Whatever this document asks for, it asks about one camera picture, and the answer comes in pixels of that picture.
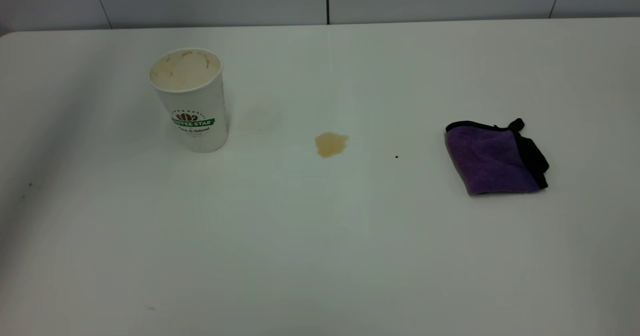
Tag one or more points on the white paper coffee cup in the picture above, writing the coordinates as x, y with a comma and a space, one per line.
192, 105

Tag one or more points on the brown coffee spill stain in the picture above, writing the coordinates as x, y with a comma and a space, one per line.
330, 144

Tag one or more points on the purple cloth with black trim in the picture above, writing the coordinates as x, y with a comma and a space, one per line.
487, 160

